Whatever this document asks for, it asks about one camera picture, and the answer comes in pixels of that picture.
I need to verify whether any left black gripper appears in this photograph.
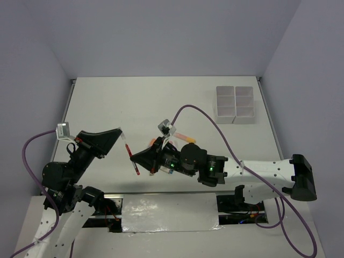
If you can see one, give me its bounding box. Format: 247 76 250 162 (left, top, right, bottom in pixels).
69 128 123 182

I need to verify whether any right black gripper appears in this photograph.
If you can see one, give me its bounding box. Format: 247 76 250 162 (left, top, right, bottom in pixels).
131 135 195 176

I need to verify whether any red pen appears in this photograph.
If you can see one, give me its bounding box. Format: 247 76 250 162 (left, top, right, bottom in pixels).
125 143 140 176

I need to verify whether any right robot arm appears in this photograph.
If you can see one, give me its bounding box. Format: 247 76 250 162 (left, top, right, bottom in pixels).
130 137 317 210

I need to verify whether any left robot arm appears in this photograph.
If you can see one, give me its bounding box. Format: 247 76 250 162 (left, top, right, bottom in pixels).
12 123 122 257

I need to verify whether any pink yellow highlighter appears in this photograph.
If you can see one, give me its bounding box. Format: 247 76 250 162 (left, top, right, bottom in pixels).
174 133 196 144

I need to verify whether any silver foil covered plate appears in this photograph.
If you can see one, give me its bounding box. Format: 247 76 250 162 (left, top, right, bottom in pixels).
121 193 220 233

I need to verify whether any left white compartment container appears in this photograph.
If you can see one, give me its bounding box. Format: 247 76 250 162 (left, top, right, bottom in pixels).
214 85 236 124

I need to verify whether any white compartment container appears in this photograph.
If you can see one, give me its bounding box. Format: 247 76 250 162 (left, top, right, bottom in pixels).
214 85 236 124
233 87 255 124

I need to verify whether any right white compartment container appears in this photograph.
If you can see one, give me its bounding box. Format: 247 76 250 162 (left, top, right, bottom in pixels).
233 87 255 124

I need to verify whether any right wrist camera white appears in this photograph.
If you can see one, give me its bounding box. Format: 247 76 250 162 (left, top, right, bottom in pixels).
157 119 176 149

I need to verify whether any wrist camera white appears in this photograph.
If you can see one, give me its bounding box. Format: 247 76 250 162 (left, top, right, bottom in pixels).
55 122 75 143
157 119 176 149

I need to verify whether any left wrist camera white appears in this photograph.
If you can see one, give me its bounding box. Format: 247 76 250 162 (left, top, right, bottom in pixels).
55 122 75 143

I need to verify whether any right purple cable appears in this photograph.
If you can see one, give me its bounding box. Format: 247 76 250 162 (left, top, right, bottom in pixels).
171 104 318 257

